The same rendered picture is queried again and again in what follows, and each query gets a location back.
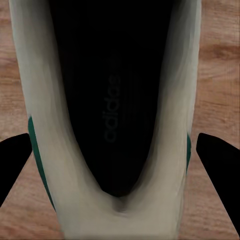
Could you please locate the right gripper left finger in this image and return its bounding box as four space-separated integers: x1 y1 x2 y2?
0 133 33 207

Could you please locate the gym shoe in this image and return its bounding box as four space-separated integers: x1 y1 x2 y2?
9 0 202 240

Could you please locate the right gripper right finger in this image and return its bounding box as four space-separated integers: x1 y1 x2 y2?
196 133 240 236

